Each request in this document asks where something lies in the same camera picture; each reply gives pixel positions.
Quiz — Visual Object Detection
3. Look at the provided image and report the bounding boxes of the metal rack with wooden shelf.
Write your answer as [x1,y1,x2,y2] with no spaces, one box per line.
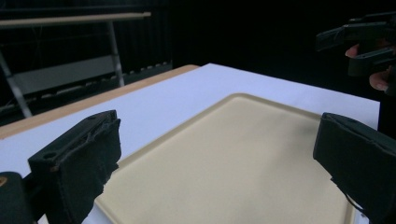
[0,11,174,119]

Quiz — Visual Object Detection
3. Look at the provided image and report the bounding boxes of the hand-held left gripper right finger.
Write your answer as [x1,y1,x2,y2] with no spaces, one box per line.
[312,112,396,224]

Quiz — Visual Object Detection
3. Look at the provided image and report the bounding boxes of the beige plastic tray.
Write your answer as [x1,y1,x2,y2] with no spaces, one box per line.
[94,92,358,224]

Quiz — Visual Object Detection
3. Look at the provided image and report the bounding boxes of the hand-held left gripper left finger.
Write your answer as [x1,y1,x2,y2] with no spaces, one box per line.
[27,109,122,224]

